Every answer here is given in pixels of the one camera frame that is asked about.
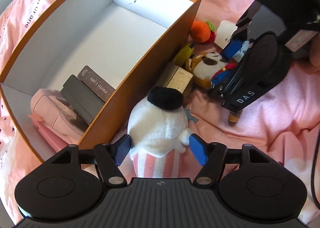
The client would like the white plush with black beret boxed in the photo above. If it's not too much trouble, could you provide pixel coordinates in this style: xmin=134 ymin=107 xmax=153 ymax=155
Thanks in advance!
xmin=127 ymin=86 xmax=193 ymax=178

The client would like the orange crochet fruit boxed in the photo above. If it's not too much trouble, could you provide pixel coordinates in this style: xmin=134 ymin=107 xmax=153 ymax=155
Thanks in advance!
xmin=190 ymin=20 xmax=217 ymax=43

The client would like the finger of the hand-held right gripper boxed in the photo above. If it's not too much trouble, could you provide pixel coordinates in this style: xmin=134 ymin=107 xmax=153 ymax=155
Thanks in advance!
xmin=209 ymin=68 xmax=239 ymax=98
xmin=222 ymin=3 xmax=260 ymax=63

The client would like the person's right hand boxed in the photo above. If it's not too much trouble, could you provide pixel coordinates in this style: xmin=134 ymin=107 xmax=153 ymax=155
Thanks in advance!
xmin=309 ymin=39 xmax=320 ymax=66

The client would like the pink case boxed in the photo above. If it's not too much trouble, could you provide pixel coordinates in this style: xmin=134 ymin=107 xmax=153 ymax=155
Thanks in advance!
xmin=36 ymin=123 xmax=83 ymax=151

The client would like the pink cloud print duvet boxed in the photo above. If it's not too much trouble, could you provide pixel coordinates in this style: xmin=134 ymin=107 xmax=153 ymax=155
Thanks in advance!
xmin=0 ymin=0 xmax=320 ymax=228

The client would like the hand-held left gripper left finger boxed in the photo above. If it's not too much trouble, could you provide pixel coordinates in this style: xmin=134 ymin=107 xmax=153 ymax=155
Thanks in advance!
xmin=44 ymin=134 xmax=132 ymax=186

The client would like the pink pouch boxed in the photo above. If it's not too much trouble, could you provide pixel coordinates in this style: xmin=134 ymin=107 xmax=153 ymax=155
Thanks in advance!
xmin=30 ymin=88 xmax=88 ymax=136

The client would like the orange cardboard box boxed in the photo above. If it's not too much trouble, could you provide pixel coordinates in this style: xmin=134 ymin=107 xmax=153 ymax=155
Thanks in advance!
xmin=0 ymin=0 xmax=202 ymax=163

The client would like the white case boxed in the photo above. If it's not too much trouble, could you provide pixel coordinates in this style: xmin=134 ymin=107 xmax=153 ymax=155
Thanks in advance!
xmin=215 ymin=20 xmax=250 ymax=61

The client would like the dark grey box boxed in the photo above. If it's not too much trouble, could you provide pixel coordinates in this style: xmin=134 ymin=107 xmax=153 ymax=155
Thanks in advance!
xmin=60 ymin=75 xmax=105 ymax=126

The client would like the brown card box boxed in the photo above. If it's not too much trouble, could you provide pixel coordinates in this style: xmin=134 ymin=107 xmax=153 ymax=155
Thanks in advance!
xmin=77 ymin=65 xmax=116 ymax=102

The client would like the gold box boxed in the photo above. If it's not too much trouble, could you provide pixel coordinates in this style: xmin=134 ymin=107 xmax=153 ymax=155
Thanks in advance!
xmin=156 ymin=62 xmax=194 ymax=98

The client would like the calico cat plush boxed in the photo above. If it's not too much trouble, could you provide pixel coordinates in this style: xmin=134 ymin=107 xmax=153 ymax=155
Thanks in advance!
xmin=184 ymin=51 xmax=242 ymax=126

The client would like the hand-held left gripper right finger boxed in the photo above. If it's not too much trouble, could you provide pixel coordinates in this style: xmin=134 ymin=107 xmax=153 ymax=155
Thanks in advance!
xmin=189 ymin=133 xmax=277 ymax=186

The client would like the black cable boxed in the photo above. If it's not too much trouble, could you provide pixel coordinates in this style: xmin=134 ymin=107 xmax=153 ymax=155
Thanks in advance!
xmin=310 ymin=128 xmax=320 ymax=208

